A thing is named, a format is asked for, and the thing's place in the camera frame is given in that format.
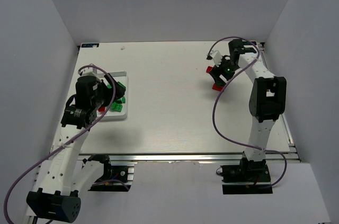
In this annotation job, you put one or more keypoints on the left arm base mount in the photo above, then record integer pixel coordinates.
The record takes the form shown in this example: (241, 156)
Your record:
(114, 178)

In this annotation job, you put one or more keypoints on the small red lego brick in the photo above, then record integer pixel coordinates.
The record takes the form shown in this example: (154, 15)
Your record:
(209, 68)

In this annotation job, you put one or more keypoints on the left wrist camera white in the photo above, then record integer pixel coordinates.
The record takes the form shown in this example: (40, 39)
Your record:
(90, 70)

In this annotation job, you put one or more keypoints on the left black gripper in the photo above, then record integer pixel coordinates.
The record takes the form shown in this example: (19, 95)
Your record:
(113, 90)

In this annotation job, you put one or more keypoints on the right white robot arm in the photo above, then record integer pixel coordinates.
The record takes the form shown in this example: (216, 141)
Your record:
(268, 96)

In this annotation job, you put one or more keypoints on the left blue table sticker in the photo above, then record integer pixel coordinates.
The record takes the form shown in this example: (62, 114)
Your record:
(90, 45)

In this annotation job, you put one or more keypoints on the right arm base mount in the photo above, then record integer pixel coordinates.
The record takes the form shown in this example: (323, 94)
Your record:
(236, 182)

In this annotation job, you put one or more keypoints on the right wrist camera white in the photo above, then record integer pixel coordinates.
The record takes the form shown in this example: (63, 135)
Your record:
(216, 57)

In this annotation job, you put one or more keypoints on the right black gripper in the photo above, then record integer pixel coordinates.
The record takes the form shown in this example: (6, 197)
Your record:
(218, 74)

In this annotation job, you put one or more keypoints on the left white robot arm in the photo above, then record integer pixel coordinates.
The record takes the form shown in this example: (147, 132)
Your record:
(59, 195)

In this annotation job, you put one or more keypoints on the red curved lego brick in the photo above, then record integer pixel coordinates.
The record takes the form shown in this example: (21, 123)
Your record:
(217, 88)

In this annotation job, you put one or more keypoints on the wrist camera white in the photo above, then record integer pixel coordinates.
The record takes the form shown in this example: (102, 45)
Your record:
(216, 57)
(90, 70)

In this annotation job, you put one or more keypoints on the green lego plate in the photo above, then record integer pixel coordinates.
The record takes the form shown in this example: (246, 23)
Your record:
(120, 84)

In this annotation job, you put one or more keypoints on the purple red flower lego figure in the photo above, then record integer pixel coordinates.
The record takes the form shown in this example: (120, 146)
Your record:
(101, 109)

